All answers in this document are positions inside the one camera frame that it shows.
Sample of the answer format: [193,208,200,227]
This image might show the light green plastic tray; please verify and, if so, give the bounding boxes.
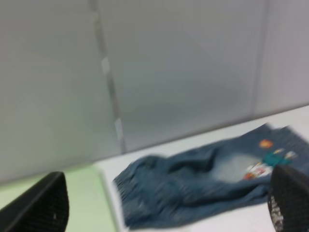
[0,165,118,232]

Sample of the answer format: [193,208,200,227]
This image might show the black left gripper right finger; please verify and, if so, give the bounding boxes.
[267,165,309,232]

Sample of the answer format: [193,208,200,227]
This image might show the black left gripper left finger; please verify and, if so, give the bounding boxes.
[0,172,70,232]

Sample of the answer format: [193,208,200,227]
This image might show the blue children's denim shorts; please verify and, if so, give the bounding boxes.
[114,124,309,229]

